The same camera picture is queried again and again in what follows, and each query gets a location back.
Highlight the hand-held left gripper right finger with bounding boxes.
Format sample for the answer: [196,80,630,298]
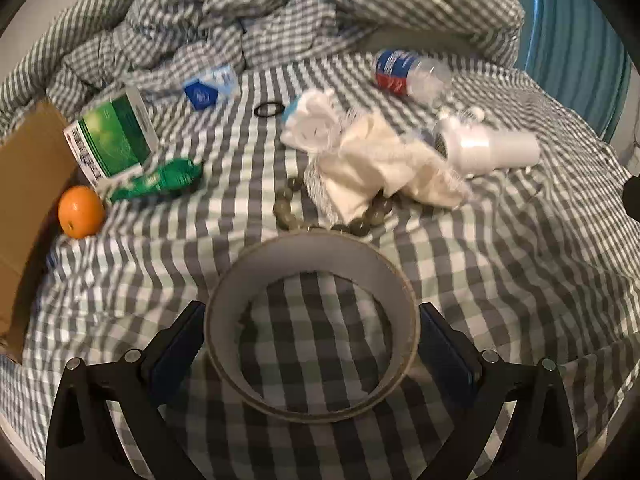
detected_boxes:
[417,302,581,480]

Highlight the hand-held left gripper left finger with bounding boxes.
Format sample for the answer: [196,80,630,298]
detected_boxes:
[45,301,208,480]

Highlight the clear tape roll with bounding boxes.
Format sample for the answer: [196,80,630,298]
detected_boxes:
[204,232,418,423]

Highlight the brown cardboard box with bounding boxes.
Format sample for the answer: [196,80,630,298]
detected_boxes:
[0,99,83,363]

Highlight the green white medicine box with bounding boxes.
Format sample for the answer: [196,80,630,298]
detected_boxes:
[63,85,158,188]

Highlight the plastic bottle blue red label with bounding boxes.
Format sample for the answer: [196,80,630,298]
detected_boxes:
[374,49,453,106]

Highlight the orange fruit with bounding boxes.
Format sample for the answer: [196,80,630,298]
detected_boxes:
[57,185,106,239]

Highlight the green foil packet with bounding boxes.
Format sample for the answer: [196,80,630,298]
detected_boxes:
[107,157,203,204]

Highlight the white fringed cloth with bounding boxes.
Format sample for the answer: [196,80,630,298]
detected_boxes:
[305,110,471,223]

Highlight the white plastic bottle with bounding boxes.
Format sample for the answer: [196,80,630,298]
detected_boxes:
[432,112,542,177]

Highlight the white sock blue cuff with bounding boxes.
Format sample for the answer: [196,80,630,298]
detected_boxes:
[280,89,351,153]

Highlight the small blue white carton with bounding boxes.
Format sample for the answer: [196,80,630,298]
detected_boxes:
[182,65,241,111]

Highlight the teal curtain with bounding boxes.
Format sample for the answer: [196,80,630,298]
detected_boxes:
[480,0,633,146]

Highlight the grey checkered blanket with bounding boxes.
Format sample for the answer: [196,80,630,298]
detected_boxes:
[0,0,526,126]

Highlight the green bead bracelet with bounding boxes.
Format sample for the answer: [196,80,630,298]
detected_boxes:
[272,176,396,236]

